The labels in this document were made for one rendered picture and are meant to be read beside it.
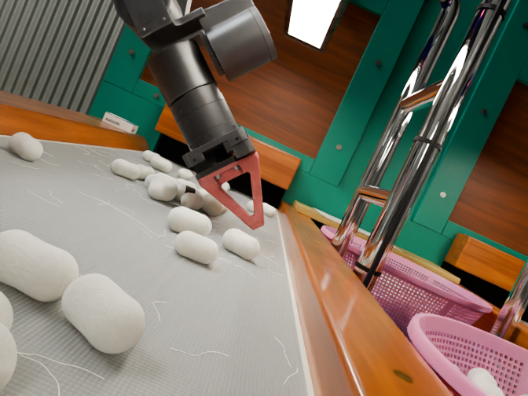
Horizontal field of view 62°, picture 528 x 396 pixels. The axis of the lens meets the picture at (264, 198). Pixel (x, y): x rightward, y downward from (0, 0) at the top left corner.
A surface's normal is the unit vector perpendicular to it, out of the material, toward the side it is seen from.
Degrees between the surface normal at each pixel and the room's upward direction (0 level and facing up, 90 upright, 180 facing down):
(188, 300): 0
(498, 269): 90
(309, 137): 90
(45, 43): 90
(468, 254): 90
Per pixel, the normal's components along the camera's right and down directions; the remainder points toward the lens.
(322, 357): -0.91, -0.41
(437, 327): 0.67, 0.07
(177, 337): 0.41, -0.91
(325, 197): -0.01, 0.07
